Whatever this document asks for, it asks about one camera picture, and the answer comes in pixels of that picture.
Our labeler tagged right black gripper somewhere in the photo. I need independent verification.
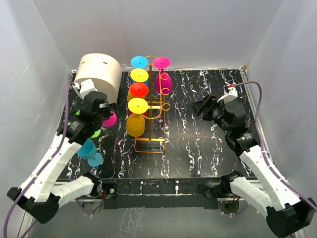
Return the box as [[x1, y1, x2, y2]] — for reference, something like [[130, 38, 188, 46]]
[[190, 94, 231, 134]]

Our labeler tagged magenta wine glass front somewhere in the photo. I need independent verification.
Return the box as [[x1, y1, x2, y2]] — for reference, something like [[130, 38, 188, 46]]
[[103, 111, 117, 127]]

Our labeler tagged magenta wine glass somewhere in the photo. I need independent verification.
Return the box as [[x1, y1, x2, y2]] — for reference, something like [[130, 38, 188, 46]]
[[153, 57, 173, 95], [103, 111, 117, 127]]

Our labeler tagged green wine glass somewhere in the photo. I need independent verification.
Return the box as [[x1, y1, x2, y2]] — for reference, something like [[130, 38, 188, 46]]
[[75, 110, 101, 138]]

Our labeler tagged orange wine glass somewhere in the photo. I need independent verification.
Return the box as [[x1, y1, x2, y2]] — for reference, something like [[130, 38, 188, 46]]
[[126, 98, 148, 137], [127, 68, 149, 101]]

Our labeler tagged red wine glass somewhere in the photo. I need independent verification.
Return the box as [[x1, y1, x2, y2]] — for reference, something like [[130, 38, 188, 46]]
[[127, 82, 149, 116]]

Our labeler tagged blue wine glass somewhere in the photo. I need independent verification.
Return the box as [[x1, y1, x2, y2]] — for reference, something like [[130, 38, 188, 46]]
[[130, 56, 149, 86], [76, 139, 103, 167]]

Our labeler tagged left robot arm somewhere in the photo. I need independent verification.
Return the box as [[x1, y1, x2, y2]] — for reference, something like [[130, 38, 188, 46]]
[[7, 91, 112, 224]]

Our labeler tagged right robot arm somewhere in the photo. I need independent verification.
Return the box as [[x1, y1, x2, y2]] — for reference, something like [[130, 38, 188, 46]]
[[190, 95, 315, 238]]

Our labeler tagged white cylindrical container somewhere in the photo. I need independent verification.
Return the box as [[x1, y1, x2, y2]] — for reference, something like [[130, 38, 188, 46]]
[[74, 53, 122, 104]]

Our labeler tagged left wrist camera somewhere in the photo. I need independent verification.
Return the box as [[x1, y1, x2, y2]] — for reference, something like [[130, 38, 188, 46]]
[[73, 79, 97, 99]]

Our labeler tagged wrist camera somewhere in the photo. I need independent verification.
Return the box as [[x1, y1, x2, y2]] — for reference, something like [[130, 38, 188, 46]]
[[73, 79, 97, 99], [217, 84, 238, 104]]

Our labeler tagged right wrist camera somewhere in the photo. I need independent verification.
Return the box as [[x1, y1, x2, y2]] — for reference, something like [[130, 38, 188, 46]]
[[217, 84, 238, 104]]

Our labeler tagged gold wire glass rack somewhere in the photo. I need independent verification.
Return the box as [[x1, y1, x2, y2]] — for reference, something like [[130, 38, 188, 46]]
[[134, 55, 170, 154]]

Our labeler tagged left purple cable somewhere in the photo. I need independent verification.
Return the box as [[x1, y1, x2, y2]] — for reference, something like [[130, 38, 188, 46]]
[[3, 79, 77, 238]]

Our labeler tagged purple cable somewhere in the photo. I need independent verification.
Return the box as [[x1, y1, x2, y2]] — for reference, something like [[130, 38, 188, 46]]
[[3, 79, 77, 238], [232, 81, 317, 206]]

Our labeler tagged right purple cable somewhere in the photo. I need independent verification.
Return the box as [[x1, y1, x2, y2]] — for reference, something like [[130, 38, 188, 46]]
[[232, 81, 317, 206]]

